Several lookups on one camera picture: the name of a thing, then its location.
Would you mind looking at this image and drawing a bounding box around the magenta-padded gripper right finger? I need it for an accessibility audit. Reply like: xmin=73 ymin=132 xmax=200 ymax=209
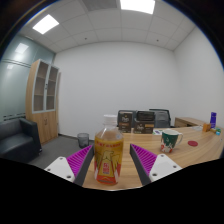
xmin=129 ymin=143 xmax=183 ymax=187

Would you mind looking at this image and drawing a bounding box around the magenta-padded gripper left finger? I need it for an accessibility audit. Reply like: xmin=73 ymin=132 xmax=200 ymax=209
xmin=44 ymin=144 xmax=95 ymax=187

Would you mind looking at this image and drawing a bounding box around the orange drink bottle white cap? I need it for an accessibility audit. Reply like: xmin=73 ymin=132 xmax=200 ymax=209
xmin=93 ymin=114 xmax=125 ymax=186

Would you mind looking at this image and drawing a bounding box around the green and white mug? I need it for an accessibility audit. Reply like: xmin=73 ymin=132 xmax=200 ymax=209
xmin=160 ymin=128 xmax=184 ymax=154

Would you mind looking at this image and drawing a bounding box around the grey mesh waste bin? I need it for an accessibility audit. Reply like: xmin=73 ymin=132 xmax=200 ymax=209
xmin=76 ymin=132 xmax=90 ymax=149

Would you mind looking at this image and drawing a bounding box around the dark brown box tan flap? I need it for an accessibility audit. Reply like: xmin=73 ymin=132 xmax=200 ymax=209
xmin=133 ymin=120 xmax=156 ymax=135

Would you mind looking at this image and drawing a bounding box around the black mesh office chair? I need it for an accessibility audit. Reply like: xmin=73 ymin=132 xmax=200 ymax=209
xmin=148 ymin=107 xmax=172 ymax=129

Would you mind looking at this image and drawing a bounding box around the black leather sofa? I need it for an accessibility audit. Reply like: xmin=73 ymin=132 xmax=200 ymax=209
xmin=0 ymin=117 xmax=43 ymax=163

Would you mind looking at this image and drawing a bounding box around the wooden side cabinet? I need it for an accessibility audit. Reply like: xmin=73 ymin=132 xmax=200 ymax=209
xmin=174 ymin=116 xmax=206 ymax=129

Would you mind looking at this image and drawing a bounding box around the black carton box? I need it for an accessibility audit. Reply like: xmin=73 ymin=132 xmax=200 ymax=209
xmin=136 ymin=110 xmax=156 ymax=122

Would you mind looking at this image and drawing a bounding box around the dark box with gold print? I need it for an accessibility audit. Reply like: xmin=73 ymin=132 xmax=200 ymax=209
xmin=119 ymin=112 xmax=133 ymax=134

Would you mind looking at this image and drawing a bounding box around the wooden glass-door shelf cabinet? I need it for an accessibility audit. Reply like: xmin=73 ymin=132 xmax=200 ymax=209
xmin=25 ymin=58 xmax=62 ymax=145

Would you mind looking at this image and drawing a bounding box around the purple upright box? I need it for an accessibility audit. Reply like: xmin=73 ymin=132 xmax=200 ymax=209
xmin=209 ymin=111 xmax=218 ymax=130

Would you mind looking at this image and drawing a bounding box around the square ceiling light panel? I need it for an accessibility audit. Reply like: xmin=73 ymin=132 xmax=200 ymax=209
xmin=119 ymin=0 xmax=156 ymax=15
xmin=32 ymin=13 xmax=61 ymax=35

